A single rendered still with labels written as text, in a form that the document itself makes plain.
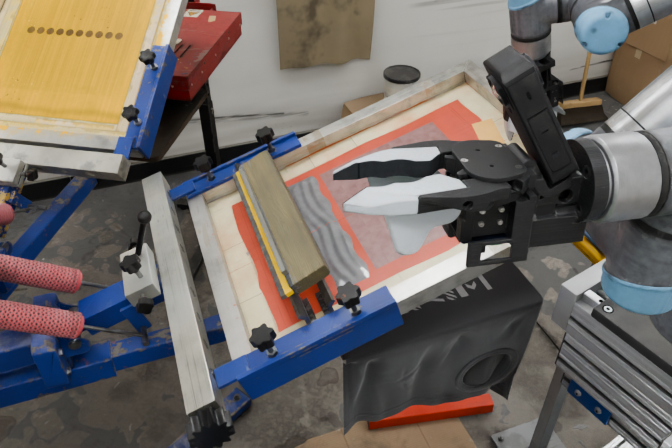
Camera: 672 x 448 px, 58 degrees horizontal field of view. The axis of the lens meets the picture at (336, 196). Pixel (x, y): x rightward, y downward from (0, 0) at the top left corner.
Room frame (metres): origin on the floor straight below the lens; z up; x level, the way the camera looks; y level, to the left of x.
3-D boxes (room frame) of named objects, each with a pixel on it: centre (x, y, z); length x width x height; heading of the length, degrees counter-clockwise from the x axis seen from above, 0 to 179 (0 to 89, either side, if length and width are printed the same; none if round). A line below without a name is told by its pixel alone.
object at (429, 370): (0.90, -0.22, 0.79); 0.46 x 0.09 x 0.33; 110
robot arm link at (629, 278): (0.46, -0.30, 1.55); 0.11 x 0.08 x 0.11; 9
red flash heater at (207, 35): (2.09, 0.64, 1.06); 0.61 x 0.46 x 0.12; 170
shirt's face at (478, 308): (1.08, -0.17, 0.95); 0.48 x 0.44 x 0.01; 110
